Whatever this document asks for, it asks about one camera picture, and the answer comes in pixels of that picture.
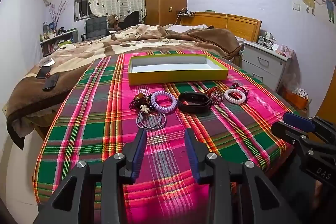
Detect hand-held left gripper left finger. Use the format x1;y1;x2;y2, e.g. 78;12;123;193
33;129;147;224

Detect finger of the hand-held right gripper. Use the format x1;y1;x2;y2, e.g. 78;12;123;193
283;112;336;141
271;122;315;151

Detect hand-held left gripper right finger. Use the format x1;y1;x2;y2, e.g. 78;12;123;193
184;129;300;224

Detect thin hair ties with flower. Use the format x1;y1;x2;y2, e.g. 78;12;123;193
136;105;167;131

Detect black wristband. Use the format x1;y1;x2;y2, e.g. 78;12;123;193
178;92;212;114

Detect purple spiral hair tie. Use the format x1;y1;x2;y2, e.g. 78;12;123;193
151;91;178;115

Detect brown beaded hair clip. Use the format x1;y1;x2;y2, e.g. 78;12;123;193
129;93;153;111

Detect rhinestone hair clip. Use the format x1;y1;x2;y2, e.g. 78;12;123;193
209;90;225;105

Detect white spiral hair tie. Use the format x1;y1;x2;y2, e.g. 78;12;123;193
224;88;249;104

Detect red hair clip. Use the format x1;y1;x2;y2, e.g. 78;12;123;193
231;82;250;98

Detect yellow cardboard box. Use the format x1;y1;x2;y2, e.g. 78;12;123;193
127;54;229;86

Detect orange box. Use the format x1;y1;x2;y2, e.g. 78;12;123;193
285;88;310;109

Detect plaid cloth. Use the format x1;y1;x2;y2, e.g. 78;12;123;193
32;50;297;224

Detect grey nightstand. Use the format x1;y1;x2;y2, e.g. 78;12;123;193
241;40;292;91

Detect clutter on nightstand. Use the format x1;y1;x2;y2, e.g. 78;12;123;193
258;31;295;58

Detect black smartphone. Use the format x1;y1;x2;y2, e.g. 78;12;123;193
36;66;52;80
42;74;60;91

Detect brown patterned blanket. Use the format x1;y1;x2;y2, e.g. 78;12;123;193
7;23;243;151

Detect wooden bed headboard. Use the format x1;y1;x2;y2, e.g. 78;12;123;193
181;11;262;42

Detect white pillow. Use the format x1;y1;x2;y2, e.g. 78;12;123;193
167;24;208;31

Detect white card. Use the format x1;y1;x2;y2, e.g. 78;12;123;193
39;57;56;67

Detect black office chair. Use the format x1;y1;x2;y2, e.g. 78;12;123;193
81;17;111;42

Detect dark cloth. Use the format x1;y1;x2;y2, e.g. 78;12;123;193
119;10;140;29

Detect brown teddy bear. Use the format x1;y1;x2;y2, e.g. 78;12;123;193
107;14;122;32

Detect white desk shelf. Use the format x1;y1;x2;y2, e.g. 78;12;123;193
39;28;78;58

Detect window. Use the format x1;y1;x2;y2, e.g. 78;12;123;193
74;0;93;21

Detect decorative flower branches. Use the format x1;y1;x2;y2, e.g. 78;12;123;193
47;0;69;24

